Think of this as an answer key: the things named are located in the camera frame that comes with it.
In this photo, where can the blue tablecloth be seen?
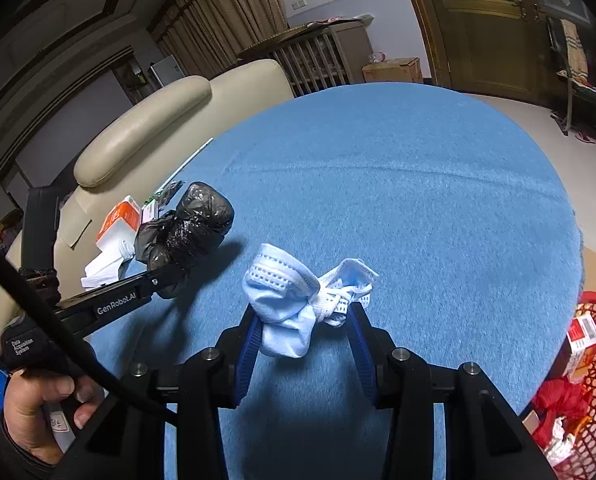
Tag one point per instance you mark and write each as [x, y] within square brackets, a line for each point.
[403, 185]

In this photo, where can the wooden door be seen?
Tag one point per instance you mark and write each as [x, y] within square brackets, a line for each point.
[478, 35]

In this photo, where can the dark green packet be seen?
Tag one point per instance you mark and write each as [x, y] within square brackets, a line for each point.
[170, 192]

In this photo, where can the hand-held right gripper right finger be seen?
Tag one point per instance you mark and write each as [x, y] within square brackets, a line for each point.
[363, 360]

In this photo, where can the red plastic bag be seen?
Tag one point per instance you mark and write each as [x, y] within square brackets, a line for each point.
[558, 400]

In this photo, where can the dark metal chair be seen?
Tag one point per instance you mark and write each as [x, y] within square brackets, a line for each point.
[588, 95]

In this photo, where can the beige curtain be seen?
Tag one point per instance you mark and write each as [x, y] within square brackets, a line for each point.
[218, 10]

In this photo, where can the orange and white tissue pack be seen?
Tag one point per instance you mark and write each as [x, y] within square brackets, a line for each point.
[120, 220]

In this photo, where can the white paper tissues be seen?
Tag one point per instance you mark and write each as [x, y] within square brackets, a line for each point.
[103, 270]

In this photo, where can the wooden baby crib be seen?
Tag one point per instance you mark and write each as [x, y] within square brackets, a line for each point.
[348, 55]

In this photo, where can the blue face mask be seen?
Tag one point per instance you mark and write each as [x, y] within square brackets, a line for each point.
[278, 310]

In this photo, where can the black upright bar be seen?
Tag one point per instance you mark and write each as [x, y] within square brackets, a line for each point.
[40, 230]

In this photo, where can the striped scarf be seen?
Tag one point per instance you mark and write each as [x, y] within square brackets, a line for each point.
[574, 50]

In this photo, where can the beige leather sofa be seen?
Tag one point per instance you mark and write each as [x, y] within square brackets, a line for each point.
[153, 125]

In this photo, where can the person's left hand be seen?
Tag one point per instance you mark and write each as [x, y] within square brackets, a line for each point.
[28, 410]

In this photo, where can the white panel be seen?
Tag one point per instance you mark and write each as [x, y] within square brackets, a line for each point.
[165, 70]

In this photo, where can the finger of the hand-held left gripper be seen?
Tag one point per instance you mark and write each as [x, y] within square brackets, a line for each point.
[168, 280]

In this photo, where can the white wrapper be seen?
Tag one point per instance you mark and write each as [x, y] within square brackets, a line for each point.
[560, 442]

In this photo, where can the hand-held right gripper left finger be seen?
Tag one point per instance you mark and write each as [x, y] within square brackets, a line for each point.
[245, 360]

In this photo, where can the brown cardboard box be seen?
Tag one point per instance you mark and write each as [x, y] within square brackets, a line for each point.
[393, 70]

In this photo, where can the orange and white carton box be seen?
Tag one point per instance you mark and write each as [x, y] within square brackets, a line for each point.
[580, 332]

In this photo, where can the black plastic bag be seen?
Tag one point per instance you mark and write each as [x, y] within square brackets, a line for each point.
[193, 230]

